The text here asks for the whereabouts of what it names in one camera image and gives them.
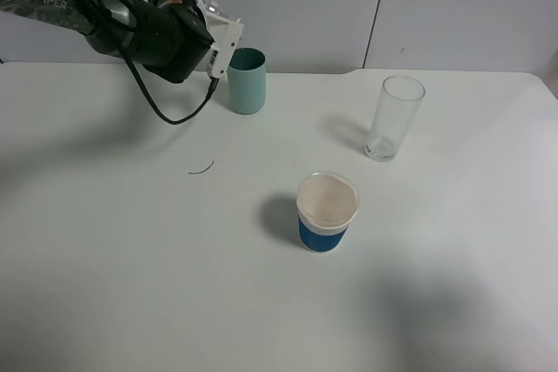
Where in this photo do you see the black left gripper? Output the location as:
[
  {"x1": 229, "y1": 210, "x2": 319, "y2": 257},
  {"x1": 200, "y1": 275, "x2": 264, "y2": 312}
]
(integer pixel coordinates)
[{"x1": 126, "y1": 0, "x2": 214, "y2": 84}]

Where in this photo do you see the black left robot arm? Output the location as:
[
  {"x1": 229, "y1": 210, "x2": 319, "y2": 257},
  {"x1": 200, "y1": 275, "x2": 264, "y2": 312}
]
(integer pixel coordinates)
[{"x1": 1, "y1": 0, "x2": 214, "y2": 84}]

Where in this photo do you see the teal green cup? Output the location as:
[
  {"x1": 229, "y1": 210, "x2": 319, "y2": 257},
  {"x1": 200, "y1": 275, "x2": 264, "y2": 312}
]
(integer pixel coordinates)
[{"x1": 228, "y1": 48, "x2": 266, "y2": 115}]

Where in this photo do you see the white paper cup blue sleeve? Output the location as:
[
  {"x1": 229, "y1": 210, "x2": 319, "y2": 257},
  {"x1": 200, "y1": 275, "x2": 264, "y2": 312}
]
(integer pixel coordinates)
[{"x1": 296, "y1": 172, "x2": 360, "y2": 253}]

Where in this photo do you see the tall clear drinking glass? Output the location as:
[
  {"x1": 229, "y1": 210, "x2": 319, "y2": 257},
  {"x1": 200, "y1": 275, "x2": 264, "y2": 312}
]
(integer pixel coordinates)
[{"x1": 364, "y1": 75, "x2": 425, "y2": 162}]

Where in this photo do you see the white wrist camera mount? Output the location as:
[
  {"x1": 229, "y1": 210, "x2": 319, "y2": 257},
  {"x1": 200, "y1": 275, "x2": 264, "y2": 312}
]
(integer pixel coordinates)
[{"x1": 195, "y1": 0, "x2": 244, "y2": 79}]

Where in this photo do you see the black camera cable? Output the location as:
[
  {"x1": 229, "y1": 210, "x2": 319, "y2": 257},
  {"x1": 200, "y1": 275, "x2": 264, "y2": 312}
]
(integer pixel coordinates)
[{"x1": 73, "y1": 0, "x2": 219, "y2": 125}]

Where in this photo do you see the thin dark wire scrap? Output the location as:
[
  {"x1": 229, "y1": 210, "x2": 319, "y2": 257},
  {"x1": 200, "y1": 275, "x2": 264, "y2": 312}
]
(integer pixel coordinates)
[{"x1": 188, "y1": 159, "x2": 215, "y2": 175}]

